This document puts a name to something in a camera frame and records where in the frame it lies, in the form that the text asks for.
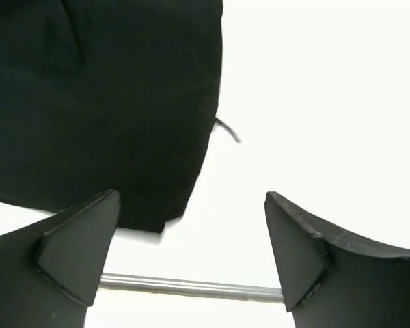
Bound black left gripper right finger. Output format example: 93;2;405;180
264;192;410;328

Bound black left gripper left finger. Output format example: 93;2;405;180
0;190;120;328

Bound black trousers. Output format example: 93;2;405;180
0;1;223;234

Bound aluminium frame rail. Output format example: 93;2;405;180
100;273;284;303

